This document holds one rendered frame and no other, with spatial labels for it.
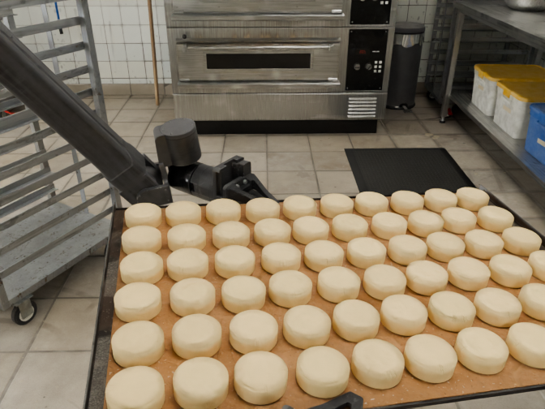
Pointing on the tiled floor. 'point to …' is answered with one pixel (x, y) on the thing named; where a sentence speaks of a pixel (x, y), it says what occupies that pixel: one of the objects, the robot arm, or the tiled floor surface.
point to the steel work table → (503, 18)
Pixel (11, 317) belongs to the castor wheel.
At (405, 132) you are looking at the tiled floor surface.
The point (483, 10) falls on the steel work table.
